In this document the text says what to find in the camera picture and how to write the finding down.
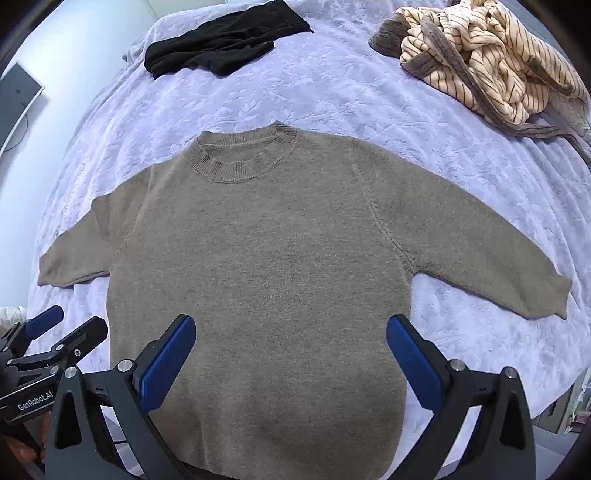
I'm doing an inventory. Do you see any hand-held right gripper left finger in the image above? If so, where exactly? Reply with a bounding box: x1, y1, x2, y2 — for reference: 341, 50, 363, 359
44, 314, 199, 480

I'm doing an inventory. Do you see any person's left hand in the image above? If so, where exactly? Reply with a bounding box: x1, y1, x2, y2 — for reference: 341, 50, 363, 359
0, 410, 52, 468

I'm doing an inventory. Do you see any white textured bedspread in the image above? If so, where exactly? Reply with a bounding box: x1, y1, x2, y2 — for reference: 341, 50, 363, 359
25, 0, 591, 439

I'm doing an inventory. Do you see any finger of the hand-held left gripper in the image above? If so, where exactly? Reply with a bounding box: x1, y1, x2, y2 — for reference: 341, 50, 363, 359
0, 305, 65, 357
7, 316, 109, 376

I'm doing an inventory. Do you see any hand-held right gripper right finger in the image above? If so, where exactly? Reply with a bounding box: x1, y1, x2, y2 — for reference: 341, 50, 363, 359
385, 314, 539, 480

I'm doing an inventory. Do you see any wall-mounted curved monitor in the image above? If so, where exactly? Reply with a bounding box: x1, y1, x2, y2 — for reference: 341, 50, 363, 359
0, 62, 47, 157

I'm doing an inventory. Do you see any brown knit sweater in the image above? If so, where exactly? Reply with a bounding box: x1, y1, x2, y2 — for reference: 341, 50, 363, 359
38, 120, 573, 480

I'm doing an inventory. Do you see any black garment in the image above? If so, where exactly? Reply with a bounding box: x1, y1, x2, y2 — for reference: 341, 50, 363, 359
144, 0, 315, 82

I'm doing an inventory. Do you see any cream striped garment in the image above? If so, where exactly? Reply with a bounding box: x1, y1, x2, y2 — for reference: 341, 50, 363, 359
368, 0, 591, 168

